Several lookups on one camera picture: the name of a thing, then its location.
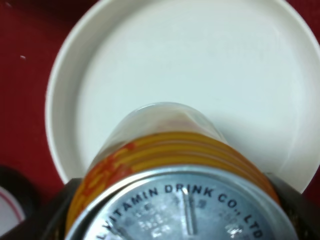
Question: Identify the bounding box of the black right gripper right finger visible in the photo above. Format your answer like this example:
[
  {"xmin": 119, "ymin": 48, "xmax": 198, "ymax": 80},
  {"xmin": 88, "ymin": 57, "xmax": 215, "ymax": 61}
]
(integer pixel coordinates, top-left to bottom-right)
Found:
[{"xmin": 266, "ymin": 173, "xmax": 320, "ymax": 240}]

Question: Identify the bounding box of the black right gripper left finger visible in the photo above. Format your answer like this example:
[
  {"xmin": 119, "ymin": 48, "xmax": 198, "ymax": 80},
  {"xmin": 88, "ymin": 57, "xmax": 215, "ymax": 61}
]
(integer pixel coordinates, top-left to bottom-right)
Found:
[{"xmin": 0, "ymin": 178, "xmax": 82, "ymax": 240}]

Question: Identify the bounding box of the orange drink can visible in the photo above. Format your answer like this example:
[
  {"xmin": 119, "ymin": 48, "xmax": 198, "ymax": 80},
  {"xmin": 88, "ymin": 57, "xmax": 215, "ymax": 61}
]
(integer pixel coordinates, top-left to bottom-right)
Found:
[{"xmin": 65, "ymin": 102, "xmax": 298, "ymax": 240}]

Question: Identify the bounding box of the black mesh pen holder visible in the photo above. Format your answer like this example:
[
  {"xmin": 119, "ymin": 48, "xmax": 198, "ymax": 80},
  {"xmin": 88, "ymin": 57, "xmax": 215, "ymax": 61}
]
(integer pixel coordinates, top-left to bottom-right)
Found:
[{"xmin": 0, "ymin": 165, "xmax": 40, "ymax": 236}]

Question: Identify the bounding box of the cream round plate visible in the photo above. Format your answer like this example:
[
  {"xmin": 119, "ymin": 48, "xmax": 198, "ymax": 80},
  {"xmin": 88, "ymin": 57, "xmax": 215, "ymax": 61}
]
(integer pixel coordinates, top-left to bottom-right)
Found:
[{"xmin": 45, "ymin": 0, "xmax": 320, "ymax": 192}]

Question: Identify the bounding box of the red tablecloth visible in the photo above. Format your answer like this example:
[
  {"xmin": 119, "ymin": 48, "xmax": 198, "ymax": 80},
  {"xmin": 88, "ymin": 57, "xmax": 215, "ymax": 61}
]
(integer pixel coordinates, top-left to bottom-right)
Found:
[{"xmin": 0, "ymin": 0, "xmax": 320, "ymax": 214}]

